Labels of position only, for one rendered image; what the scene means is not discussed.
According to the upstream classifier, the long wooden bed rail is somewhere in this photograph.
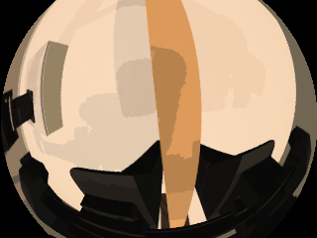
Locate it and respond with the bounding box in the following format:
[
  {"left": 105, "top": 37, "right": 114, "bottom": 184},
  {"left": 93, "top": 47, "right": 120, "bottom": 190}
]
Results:
[{"left": 146, "top": 0, "right": 202, "bottom": 227}]

